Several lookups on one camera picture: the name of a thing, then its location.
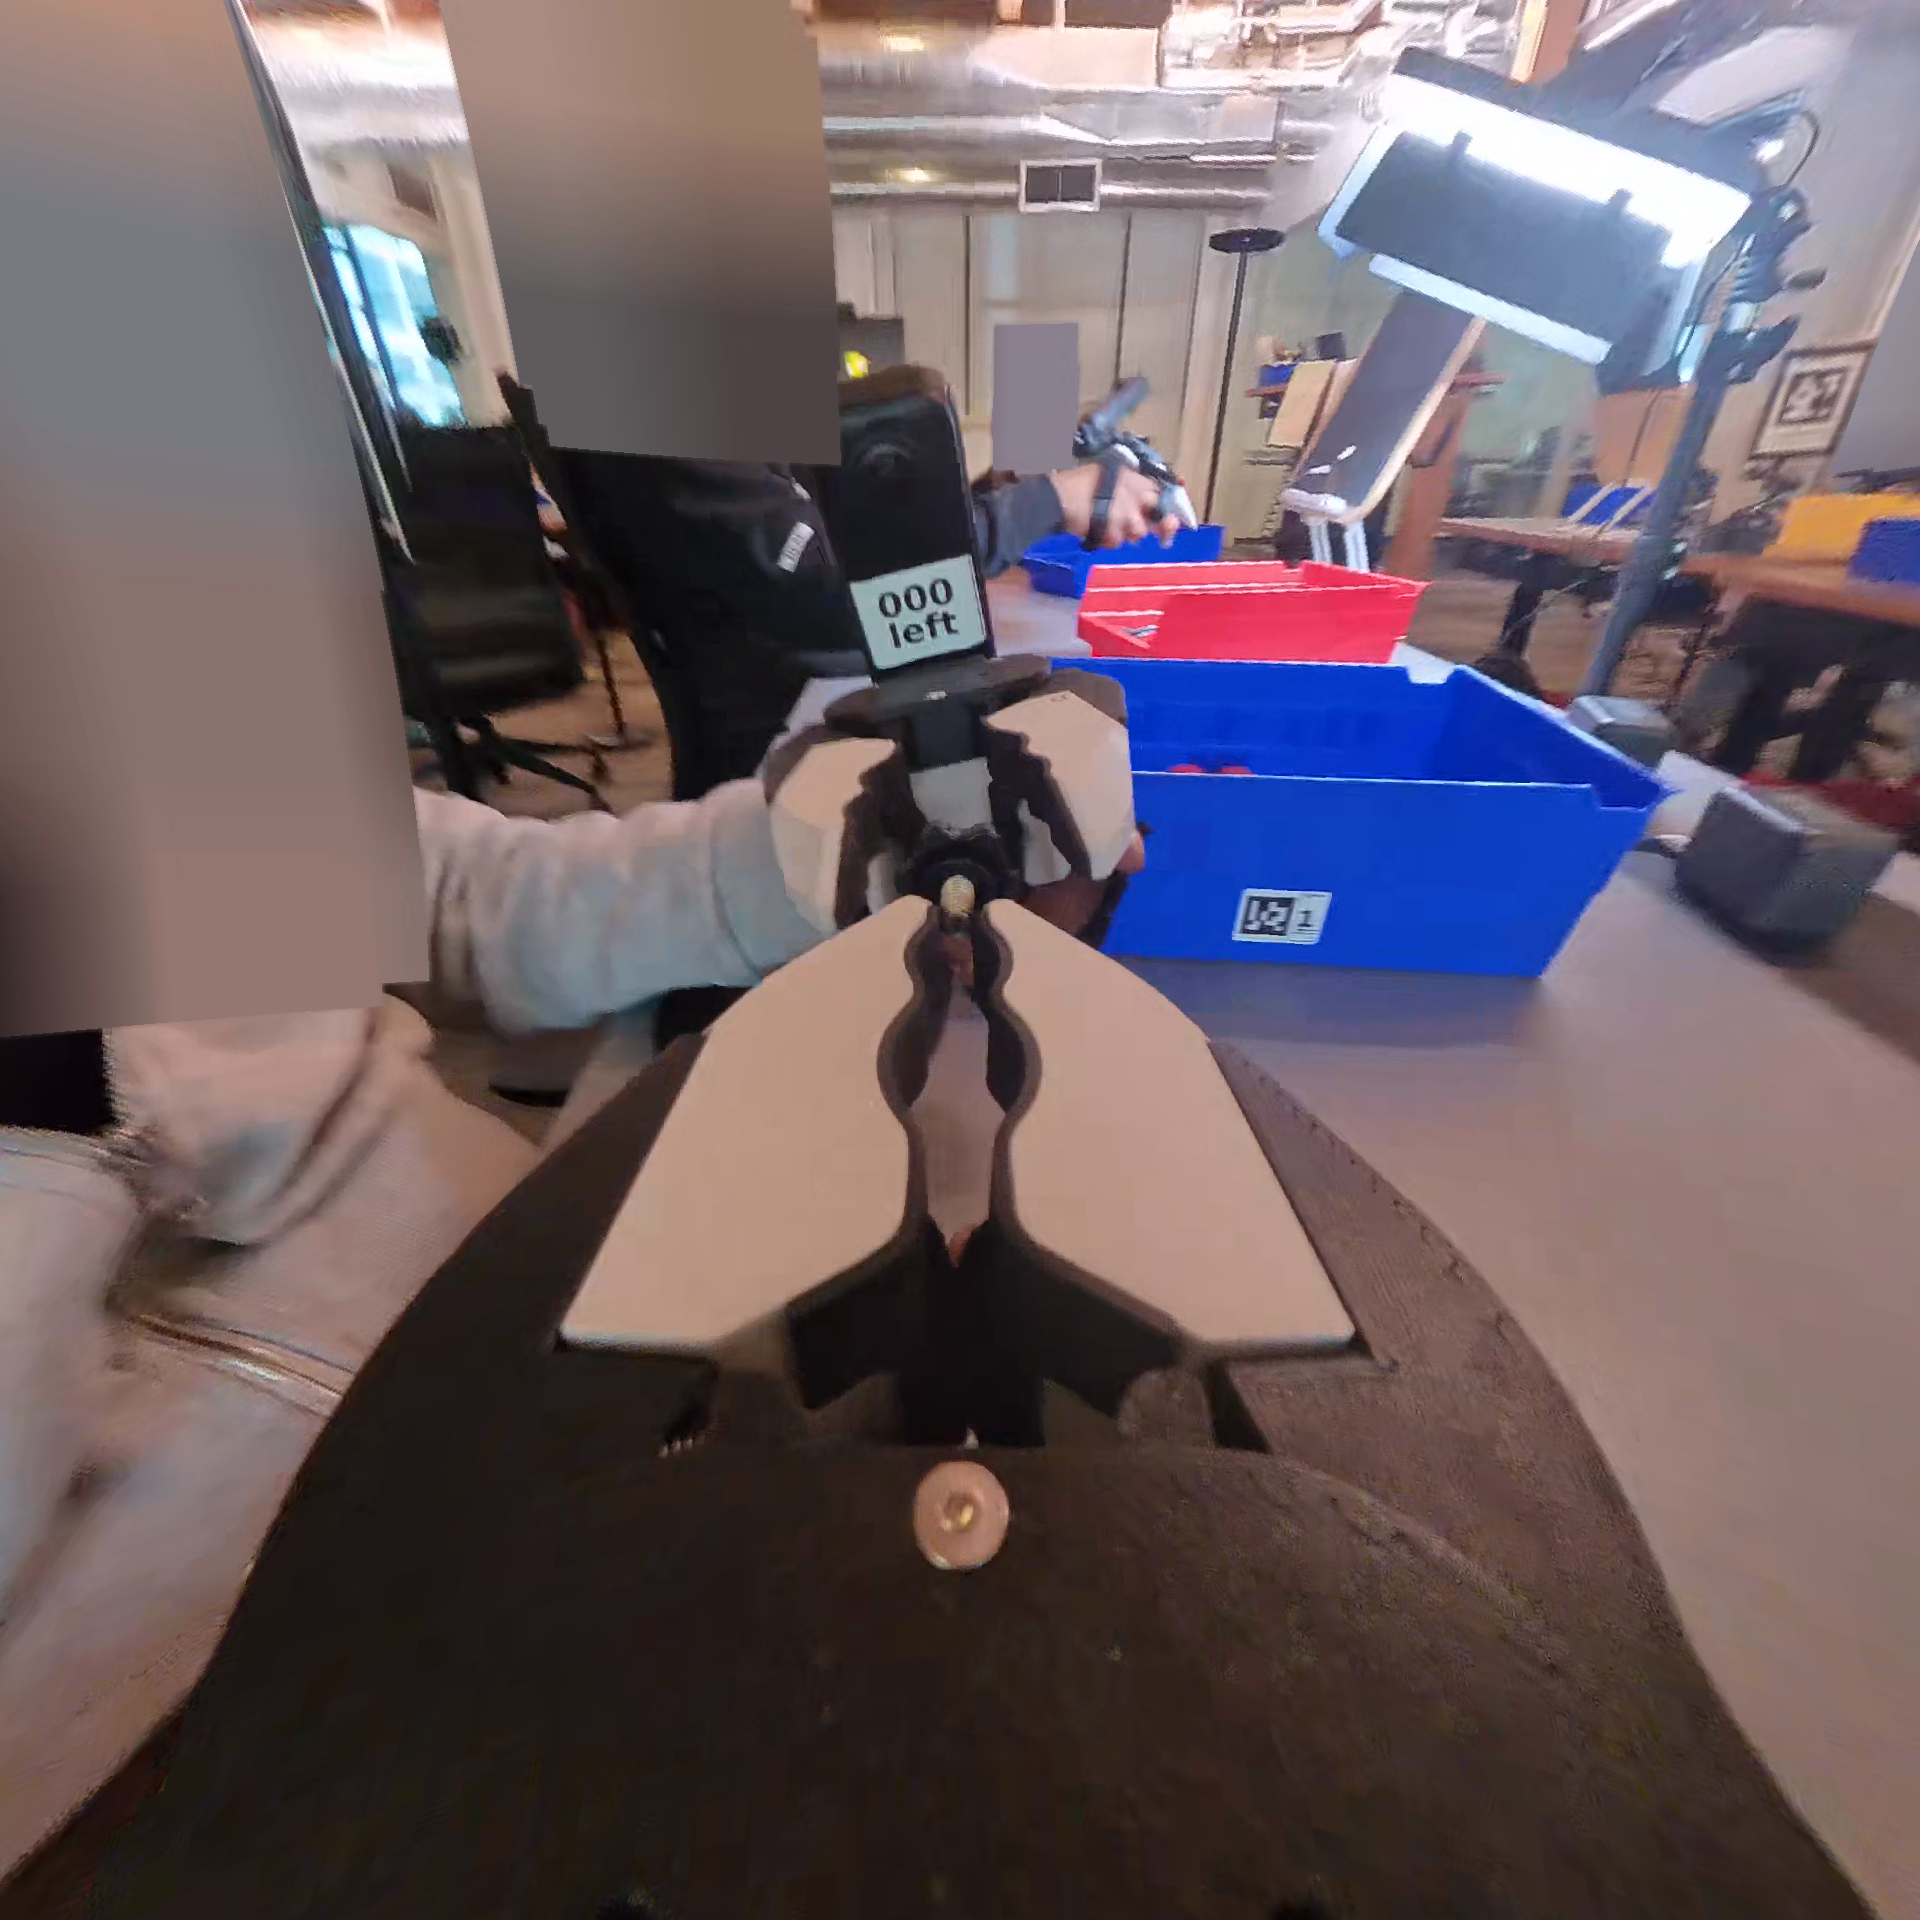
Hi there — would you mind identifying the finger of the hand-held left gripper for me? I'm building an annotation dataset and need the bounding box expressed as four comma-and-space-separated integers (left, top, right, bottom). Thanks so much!
764, 725, 910, 939
980, 673, 1140, 896

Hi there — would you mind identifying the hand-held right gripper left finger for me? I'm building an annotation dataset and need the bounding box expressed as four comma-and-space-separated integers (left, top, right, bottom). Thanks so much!
559, 897, 962, 1349

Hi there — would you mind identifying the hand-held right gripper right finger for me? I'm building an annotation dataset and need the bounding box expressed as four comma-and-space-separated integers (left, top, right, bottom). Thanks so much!
969, 900, 1360, 1354

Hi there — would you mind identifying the person's left forearm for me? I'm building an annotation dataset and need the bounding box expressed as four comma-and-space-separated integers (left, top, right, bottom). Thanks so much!
412, 772, 826, 1040

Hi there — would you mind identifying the grey desk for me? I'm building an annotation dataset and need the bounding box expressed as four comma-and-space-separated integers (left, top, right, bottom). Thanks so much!
383, 575, 1920, 1920

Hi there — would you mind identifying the long wooden desk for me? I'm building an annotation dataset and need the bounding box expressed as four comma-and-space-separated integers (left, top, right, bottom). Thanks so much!
1438, 510, 1920, 782

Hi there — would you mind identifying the person's left hand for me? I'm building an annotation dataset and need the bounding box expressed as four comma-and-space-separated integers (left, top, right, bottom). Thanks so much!
1033, 828, 1151, 950

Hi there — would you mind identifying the red plastic bin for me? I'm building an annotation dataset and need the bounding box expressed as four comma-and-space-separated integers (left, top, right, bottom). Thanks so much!
1076, 560, 1429, 668

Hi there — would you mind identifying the blue plastic bin with tag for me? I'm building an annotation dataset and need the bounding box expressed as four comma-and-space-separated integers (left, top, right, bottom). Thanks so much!
1052, 658, 1669, 979

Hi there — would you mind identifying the black tripod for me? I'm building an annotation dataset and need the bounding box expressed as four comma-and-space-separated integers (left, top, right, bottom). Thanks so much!
410, 568, 672, 820

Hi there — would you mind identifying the black office chair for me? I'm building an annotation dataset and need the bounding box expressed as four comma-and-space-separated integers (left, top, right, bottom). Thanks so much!
403, 424, 592, 708

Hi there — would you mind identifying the black floor lamp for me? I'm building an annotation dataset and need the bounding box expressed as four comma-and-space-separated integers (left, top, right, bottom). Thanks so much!
1209, 224, 1290, 524

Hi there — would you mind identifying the tilted backdrop board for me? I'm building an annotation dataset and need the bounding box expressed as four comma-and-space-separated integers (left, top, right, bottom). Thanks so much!
1280, 290, 1491, 575

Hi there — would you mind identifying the grey power adapter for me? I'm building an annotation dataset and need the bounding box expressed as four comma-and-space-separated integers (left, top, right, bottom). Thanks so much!
1564, 694, 1679, 770
1669, 784, 1905, 953

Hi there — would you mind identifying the black light stand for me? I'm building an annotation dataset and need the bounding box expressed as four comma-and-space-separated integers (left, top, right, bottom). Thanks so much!
1576, 141, 1831, 704

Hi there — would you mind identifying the studio light panel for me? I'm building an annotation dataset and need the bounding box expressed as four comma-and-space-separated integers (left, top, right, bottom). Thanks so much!
1316, 44, 1759, 373

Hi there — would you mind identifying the yellow plastic bin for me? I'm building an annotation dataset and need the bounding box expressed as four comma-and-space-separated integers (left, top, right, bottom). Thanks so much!
1774, 494, 1920, 568

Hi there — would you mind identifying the fiducial tag sign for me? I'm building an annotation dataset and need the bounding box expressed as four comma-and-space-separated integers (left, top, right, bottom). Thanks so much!
1753, 338, 1880, 461

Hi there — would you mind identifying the silver ceiling duct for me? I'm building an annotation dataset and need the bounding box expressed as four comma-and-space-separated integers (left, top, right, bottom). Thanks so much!
822, 41, 1293, 199

